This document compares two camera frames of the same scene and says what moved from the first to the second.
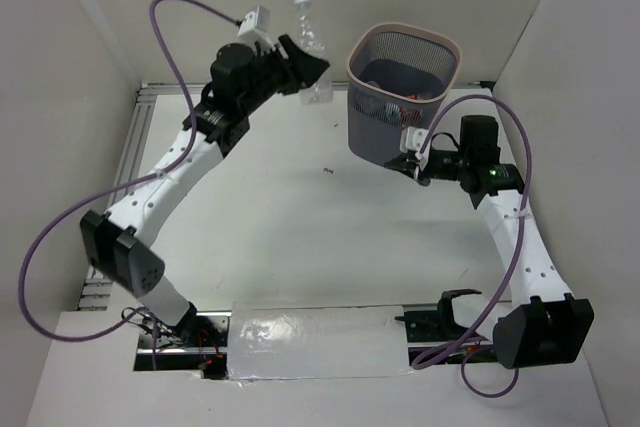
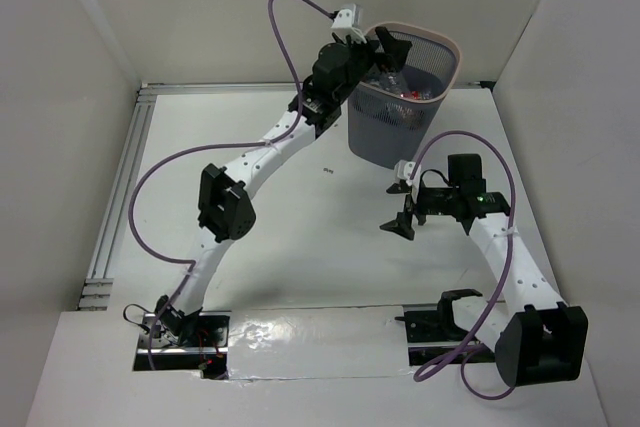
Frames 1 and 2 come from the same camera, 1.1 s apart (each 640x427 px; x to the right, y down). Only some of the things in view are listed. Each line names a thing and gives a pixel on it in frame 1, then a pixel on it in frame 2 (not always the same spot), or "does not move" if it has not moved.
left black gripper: [288, 65] → [372, 51]
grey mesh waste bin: [399, 76] does not move
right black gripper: [404, 164] → [402, 225]
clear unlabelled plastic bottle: [309, 36] → [385, 77]
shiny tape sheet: [272, 340] does not move
